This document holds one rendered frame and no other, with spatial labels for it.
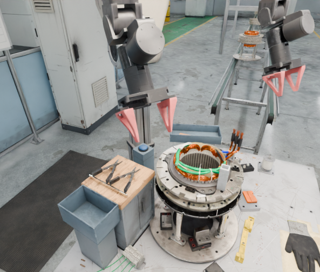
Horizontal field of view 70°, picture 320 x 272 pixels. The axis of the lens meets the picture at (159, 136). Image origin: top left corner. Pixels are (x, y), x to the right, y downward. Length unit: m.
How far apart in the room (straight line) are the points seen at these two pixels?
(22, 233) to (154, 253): 1.45
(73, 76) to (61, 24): 0.55
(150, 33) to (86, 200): 0.68
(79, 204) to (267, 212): 0.84
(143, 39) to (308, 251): 0.99
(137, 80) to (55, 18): 2.36
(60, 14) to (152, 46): 2.35
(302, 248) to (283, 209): 0.21
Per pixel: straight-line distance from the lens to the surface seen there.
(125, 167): 0.92
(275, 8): 0.84
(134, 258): 0.97
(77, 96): 2.97
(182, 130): 1.21
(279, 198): 1.32
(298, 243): 1.16
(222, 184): 0.79
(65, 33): 2.77
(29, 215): 2.36
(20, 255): 2.15
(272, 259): 1.09
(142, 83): 0.49
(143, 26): 0.45
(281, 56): 0.83
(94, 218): 0.88
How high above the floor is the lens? 1.66
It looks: 33 degrees down
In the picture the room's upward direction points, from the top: straight up
